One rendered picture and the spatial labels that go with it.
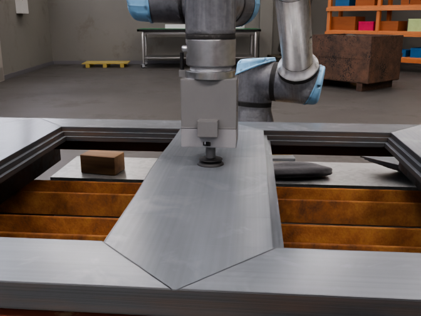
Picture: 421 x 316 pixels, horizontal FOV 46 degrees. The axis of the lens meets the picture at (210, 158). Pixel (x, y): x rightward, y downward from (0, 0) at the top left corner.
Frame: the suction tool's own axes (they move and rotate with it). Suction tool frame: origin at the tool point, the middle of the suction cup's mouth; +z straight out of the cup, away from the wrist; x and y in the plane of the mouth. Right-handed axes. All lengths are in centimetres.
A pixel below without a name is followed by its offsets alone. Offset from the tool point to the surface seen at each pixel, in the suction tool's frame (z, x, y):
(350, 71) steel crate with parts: 57, 708, 146
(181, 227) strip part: -0.7, -23.8, -1.0
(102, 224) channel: 12.3, 5.1, -20.2
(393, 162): 12, 49, 42
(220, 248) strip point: -0.7, -28.7, 3.9
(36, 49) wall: 45, 984, -480
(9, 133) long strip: -0.6, 20.2, -44.0
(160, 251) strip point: -0.7, -30.0, -2.2
